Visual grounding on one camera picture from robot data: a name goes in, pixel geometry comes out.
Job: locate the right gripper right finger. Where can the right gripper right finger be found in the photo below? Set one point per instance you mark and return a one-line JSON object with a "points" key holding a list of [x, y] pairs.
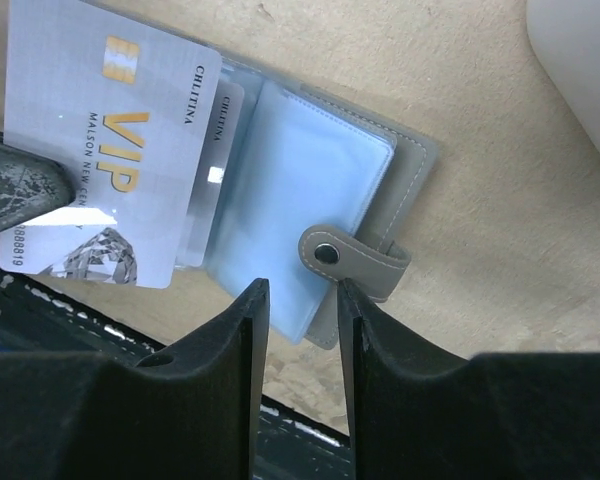
{"points": [[417, 411]]}

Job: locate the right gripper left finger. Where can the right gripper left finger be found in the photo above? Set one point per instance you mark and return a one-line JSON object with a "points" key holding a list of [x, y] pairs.
{"points": [[188, 411]]}

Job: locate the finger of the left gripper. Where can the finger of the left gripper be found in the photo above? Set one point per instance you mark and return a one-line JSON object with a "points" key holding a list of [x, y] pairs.
{"points": [[30, 186]]}

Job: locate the white VIP card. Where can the white VIP card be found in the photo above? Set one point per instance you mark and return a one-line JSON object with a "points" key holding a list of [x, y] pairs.
{"points": [[124, 107], [212, 164]]}

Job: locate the grey card holder wallet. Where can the grey card holder wallet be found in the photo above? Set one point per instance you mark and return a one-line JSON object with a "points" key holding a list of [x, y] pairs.
{"points": [[316, 190]]}

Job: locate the white oblong plastic tray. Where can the white oblong plastic tray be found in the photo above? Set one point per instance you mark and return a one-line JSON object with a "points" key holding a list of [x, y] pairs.
{"points": [[565, 37]]}

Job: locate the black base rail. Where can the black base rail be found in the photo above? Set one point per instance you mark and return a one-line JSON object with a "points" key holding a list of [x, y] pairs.
{"points": [[34, 317]]}

